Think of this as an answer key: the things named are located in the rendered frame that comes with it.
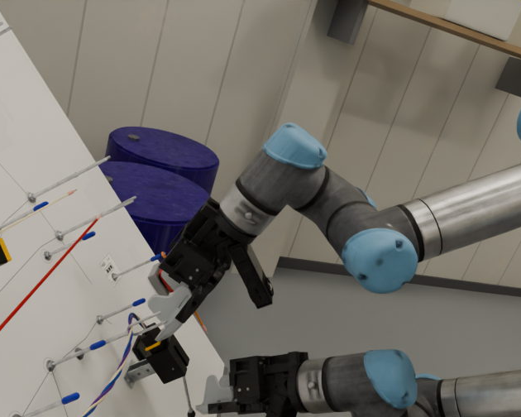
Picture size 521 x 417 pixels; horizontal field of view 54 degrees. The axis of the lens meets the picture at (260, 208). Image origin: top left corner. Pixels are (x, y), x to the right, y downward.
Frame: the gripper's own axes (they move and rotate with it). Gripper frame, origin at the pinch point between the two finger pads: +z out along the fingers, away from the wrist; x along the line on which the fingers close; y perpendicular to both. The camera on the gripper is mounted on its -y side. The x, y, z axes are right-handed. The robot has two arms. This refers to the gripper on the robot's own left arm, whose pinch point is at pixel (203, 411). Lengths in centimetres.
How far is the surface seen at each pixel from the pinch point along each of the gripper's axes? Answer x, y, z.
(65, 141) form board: 18, 49, 15
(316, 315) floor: -221, 52, 92
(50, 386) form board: 27.9, 4.3, 1.5
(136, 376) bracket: 9.7, 6.1, 5.3
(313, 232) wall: -243, 113, 98
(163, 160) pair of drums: -85, 109, 90
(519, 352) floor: -339, 22, -1
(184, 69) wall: -115, 182, 102
